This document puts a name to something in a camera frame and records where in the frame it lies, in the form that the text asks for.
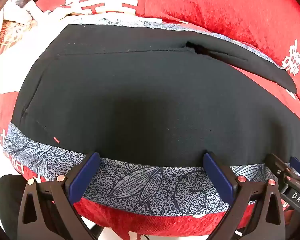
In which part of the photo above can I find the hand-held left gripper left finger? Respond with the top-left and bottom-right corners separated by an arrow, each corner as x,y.
17,151 -> 101,240

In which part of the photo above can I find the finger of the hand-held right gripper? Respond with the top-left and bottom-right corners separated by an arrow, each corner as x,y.
266,153 -> 293,193
290,156 -> 300,172

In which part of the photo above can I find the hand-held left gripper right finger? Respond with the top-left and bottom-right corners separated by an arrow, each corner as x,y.
203,151 -> 286,240

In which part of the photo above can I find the white printed cloth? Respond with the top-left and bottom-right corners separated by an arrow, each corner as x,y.
0,0 -> 73,95

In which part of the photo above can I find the red printed blanket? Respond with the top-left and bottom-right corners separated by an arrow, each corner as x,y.
0,0 -> 300,240

